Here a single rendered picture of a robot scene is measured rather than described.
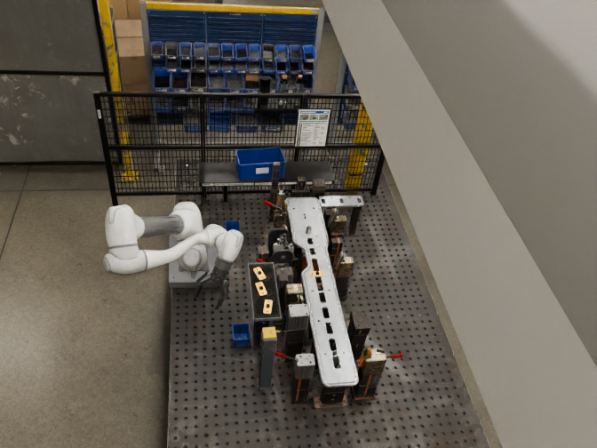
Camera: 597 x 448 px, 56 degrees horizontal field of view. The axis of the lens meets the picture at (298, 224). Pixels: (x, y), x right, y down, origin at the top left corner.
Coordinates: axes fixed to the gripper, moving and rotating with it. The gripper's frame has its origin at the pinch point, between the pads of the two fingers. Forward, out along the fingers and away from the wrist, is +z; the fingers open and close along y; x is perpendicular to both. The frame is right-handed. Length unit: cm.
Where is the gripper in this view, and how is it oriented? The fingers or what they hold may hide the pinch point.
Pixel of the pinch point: (206, 300)
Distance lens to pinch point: 308.8
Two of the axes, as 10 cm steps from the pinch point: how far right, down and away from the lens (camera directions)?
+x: -3.4, 0.1, -9.4
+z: -4.1, 9.0, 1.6
